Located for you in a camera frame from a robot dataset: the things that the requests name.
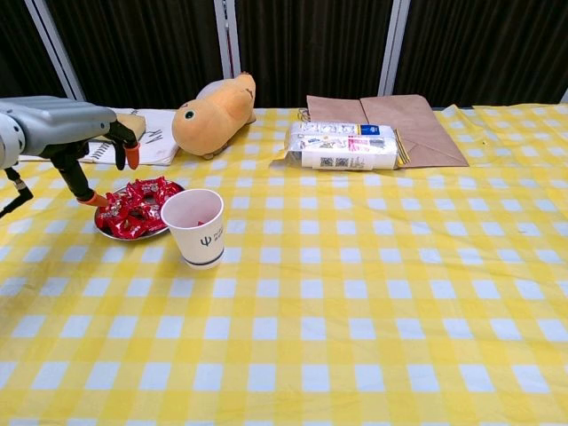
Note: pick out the orange plush toy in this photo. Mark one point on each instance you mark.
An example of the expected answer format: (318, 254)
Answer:
(213, 120)

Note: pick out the white paper cup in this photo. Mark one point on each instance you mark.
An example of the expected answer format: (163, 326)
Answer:
(199, 248)

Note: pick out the yellow white checked tablecloth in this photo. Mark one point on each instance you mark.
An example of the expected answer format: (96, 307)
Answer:
(310, 310)

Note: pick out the bowl of red candies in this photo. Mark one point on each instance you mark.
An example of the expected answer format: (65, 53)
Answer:
(174, 188)

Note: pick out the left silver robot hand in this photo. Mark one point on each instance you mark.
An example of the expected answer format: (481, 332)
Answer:
(57, 124)

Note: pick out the grey metal frame post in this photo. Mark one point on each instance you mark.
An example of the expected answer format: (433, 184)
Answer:
(395, 44)
(565, 97)
(224, 26)
(52, 49)

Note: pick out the brown paper bag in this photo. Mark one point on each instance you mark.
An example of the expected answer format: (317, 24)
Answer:
(412, 124)

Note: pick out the black pleated curtain panel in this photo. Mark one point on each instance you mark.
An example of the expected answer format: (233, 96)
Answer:
(18, 53)
(310, 44)
(133, 44)
(488, 44)

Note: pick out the white snack package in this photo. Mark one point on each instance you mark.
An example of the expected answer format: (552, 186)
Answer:
(341, 146)

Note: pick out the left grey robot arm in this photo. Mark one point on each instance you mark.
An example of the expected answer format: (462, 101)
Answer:
(6, 142)

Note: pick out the white spiral notebook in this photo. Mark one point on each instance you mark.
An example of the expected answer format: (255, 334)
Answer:
(151, 146)

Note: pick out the tan wooden block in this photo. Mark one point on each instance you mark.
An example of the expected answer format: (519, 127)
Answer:
(135, 122)

